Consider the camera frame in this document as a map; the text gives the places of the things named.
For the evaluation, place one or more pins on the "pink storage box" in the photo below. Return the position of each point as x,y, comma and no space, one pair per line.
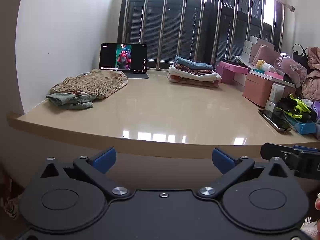
257,90

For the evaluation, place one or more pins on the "black and neon green garment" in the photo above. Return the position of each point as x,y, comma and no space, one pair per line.
295,108

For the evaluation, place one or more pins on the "pink plastic toy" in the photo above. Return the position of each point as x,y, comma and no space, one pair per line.
273,74

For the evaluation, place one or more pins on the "beige smocked floral garment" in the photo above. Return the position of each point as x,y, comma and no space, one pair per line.
95,82

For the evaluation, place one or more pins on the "green knitted garment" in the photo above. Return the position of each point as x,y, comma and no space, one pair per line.
70,101

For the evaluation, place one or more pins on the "pink cardboard box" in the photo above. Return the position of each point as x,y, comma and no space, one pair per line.
225,76

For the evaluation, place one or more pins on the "pink padded jacket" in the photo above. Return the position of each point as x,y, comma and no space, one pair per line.
312,82

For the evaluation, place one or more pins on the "folded dark floral garment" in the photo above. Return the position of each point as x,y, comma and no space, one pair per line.
197,71

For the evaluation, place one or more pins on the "black handbag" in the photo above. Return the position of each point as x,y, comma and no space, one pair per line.
298,55

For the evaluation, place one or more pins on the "purple plastic bag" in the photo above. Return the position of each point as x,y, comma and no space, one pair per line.
316,112

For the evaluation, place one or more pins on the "teal small item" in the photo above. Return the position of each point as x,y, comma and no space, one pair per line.
258,70

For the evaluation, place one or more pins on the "yellow and white plush toy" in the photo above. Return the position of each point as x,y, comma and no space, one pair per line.
263,65

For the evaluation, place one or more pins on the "folded pink floral garment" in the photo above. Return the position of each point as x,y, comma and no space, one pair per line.
190,82

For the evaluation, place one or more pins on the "dark window blinds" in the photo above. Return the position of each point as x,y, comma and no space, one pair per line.
175,25

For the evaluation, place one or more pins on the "blue packet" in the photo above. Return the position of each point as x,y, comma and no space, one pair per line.
305,128

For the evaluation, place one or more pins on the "small white printed box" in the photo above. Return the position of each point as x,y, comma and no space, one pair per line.
270,105

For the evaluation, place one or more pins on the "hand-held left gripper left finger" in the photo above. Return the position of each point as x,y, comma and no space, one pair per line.
103,158

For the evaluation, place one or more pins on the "black smartphone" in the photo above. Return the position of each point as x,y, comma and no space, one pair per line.
273,120

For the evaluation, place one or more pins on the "white board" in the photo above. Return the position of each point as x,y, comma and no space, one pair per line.
282,80

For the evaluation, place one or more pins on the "folded teal knitted garment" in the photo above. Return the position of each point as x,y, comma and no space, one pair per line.
192,64

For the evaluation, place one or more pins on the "folded white garment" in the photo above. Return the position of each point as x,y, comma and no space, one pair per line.
185,76

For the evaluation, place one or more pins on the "white carton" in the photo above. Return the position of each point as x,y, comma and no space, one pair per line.
277,92

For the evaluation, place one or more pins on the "dark flat item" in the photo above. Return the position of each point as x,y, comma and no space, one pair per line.
233,62

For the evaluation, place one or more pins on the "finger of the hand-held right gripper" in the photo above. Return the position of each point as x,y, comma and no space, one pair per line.
271,151
306,148

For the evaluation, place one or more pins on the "stack of white boxes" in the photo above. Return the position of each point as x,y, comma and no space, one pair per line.
250,47

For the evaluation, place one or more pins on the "clear bag with pink garment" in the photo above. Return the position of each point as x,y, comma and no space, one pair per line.
292,70

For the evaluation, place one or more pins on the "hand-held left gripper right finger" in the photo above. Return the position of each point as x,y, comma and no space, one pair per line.
222,158

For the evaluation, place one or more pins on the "white cardboard box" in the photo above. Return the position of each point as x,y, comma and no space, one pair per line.
240,78

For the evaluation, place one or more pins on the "steel window railing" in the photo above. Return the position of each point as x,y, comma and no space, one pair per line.
163,30

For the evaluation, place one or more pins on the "black tablet with keyboard cover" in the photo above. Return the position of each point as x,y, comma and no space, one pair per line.
110,55

